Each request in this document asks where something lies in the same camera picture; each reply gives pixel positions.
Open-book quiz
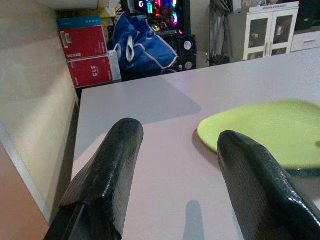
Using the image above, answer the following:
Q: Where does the red cardboard box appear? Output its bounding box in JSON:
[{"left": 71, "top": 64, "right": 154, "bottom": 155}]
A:
[{"left": 58, "top": 25, "right": 109, "bottom": 60}]

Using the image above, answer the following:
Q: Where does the yellow cardboard box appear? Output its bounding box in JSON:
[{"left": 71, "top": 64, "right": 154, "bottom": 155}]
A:
[{"left": 99, "top": 7, "right": 118, "bottom": 27}]

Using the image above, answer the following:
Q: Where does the blue fabric bag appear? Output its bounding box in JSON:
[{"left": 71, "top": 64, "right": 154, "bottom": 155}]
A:
[{"left": 112, "top": 13, "right": 179, "bottom": 73}]

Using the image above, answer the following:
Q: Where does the white narrow carton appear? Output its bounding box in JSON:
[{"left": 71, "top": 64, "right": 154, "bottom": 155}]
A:
[{"left": 108, "top": 49, "right": 123, "bottom": 82}]

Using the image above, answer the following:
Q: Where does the black computer fan box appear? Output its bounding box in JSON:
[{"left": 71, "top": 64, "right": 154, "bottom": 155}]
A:
[{"left": 177, "top": 34, "right": 198, "bottom": 72}]

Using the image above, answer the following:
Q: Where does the computer with coloured lights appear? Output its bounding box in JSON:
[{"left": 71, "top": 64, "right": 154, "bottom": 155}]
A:
[{"left": 121, "top": 0, "right": 192, "bottom": 36}]

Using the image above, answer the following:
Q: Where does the red cardboard box marked 315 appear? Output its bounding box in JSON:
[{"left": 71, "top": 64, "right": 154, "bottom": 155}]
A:
[{"left": 67, "top": 56, "right": 115, "bottom": 89}]

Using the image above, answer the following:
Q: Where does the white drawer unit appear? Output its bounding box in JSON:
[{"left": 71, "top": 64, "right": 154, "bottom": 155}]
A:
[{"left": 289, "top": 31, "right": 320, "bottom": 53}]

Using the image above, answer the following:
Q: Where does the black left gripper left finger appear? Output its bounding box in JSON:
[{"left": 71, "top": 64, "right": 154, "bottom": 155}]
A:
[{"left": 43, "top": 117, "right": 145, "bottom": 240}]

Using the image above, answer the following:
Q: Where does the white glass door cabinet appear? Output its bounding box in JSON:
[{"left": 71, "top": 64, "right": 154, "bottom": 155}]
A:
[{"left": 243, "top": 1, "right": 300, "bottom": 61}]

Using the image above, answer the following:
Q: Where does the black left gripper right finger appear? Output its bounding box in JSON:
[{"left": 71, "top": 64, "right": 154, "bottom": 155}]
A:
[{"left": 216, "top": 129, "right": 320, "bottom": 240}]

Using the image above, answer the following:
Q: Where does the white folding table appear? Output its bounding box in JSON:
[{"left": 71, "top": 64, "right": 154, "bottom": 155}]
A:
[{"left": 44, "top": 47, "right": 320, "bottom": 240}]

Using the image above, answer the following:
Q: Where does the blue cardboard box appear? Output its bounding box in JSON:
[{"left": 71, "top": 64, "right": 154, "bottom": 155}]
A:
[{"left": 57, "top": 15, "right": 103, "bottom": 30}]

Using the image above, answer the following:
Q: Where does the green plate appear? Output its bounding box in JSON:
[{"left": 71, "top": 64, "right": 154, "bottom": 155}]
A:
[{"left": 196, "top": 99, "right": 320, "bottom": 172}]

